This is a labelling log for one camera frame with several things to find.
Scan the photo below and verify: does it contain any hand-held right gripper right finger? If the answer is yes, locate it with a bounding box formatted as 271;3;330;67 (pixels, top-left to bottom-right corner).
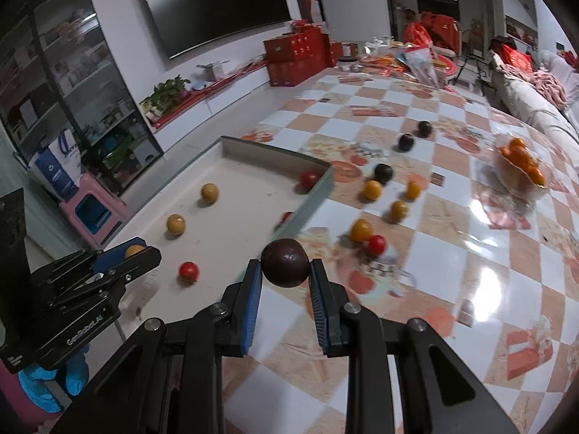
310;260;519;434

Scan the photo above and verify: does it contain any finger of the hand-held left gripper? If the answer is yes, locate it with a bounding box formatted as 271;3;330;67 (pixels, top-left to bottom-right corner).
49;247;162;318
31;237;147;291

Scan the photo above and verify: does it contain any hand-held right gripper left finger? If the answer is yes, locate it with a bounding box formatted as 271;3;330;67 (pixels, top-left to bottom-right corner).
47;260;263;434

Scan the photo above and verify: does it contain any large dark purple fruit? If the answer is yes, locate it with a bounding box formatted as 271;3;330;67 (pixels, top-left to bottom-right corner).
261;238;311;289

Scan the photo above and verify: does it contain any grey rectangular tray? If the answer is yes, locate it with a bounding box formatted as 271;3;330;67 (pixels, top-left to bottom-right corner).
97;136;334;340

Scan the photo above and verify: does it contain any person's left hand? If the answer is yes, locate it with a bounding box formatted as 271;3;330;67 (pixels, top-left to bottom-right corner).
20;346;90;413

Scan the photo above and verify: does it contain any pink plastic stool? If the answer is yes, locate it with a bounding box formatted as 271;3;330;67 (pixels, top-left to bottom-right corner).
58;174;130;248

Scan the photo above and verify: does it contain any orange cherry tomato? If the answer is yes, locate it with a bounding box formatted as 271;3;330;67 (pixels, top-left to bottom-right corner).
348;218;374;243

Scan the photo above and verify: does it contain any blue and white bag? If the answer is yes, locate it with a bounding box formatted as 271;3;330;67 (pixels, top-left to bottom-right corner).
28;128;83;201

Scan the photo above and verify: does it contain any checkered printed tablecloth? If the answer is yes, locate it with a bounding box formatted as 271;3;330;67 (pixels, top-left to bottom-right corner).
216;69;579;434

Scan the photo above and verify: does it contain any green potted plant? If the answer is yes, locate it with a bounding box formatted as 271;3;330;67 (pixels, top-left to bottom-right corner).
139;75;189;124

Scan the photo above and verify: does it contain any white television cabinet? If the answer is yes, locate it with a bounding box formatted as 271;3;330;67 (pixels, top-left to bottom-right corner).
136;61;317;152

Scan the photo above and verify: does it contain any glass display cabinet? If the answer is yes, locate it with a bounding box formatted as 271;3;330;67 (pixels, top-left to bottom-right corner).
0;0;164;193

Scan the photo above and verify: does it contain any clear glass bowl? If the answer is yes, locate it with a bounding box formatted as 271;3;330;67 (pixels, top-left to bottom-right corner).
494;142;551;200

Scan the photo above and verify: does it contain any stack of red gift boxes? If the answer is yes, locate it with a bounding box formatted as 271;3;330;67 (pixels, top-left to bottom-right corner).
263;20;343;88

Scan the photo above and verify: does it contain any pile of oranges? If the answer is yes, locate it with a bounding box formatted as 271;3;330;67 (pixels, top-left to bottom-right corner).
499;138;546;187

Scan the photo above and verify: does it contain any clear plastic bag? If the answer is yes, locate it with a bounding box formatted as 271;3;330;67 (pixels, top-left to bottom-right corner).
404;47;443;88

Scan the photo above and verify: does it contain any black flat television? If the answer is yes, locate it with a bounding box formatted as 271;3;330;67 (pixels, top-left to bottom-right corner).
135;0;293;60

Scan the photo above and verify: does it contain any red plastic bag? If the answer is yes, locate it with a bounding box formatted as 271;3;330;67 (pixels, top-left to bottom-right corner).
402;20;436;49

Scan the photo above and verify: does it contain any grey fabric sofa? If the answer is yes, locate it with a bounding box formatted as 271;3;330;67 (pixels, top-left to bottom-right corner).
492;49;579;157

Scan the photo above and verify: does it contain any red garment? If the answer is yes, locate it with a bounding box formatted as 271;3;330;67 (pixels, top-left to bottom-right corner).
420;11;462;51

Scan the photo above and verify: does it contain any white door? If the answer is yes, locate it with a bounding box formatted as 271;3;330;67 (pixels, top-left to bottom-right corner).
311;0;393;49

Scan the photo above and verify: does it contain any pink blanket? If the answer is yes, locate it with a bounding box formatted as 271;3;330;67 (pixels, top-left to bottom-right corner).
499;62;569;110

